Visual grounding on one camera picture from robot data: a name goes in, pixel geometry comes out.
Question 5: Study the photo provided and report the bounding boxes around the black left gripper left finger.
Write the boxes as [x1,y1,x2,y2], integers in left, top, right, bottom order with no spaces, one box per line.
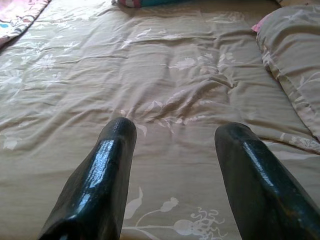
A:
[37,116,138,240]

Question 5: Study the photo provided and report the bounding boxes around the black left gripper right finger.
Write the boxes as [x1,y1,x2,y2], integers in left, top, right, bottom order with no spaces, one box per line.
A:
[214,121,320,240]

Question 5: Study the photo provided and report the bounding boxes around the beige floral bed quilt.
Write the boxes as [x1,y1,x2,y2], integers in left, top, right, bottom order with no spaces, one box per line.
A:
[0,0,320,240]

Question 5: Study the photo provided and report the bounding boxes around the beige floral pillow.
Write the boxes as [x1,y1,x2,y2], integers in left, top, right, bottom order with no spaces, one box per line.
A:
[251,3,320,141]

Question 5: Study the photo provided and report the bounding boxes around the pink cartoon print blanket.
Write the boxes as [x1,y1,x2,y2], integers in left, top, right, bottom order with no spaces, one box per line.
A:
[0,0,52,48]

